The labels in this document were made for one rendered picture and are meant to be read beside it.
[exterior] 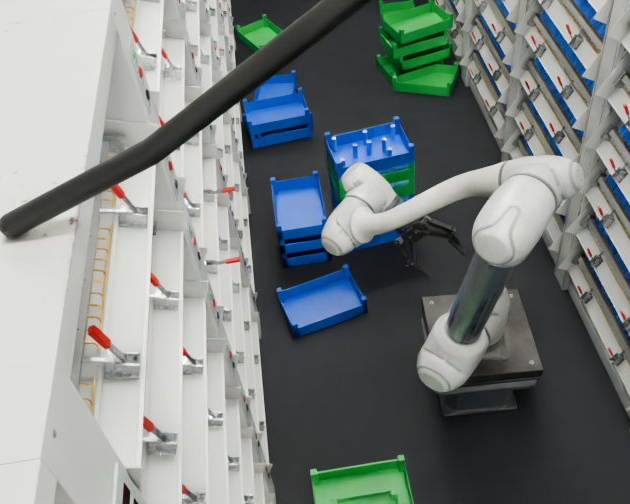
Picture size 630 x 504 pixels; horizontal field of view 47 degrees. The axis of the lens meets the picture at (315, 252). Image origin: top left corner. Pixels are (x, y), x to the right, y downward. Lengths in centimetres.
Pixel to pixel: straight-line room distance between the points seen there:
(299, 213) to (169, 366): 188
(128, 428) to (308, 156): 272
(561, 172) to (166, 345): 98
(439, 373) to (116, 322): 126
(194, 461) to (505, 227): 81
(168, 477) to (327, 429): 151
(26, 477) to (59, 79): 55
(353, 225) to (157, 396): 100
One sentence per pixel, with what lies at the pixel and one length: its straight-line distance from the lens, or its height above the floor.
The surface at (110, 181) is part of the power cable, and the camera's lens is 70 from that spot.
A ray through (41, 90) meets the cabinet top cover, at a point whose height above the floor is 173.
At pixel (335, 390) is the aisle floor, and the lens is 262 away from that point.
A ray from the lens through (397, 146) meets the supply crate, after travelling 287.
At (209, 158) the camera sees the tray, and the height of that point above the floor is 89.
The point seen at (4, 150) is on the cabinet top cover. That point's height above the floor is 173.
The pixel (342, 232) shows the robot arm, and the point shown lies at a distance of 200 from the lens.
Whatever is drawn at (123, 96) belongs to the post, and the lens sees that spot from 119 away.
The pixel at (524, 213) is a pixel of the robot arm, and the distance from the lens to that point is 163.
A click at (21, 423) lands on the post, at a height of 173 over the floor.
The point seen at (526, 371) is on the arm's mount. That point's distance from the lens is 237.
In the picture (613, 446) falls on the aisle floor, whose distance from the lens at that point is 259.
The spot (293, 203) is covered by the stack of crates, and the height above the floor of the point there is 16.
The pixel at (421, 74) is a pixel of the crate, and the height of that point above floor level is 2.
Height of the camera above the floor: 220
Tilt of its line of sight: 46 degrees down
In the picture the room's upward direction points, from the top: 8 degrees counter-clockwise
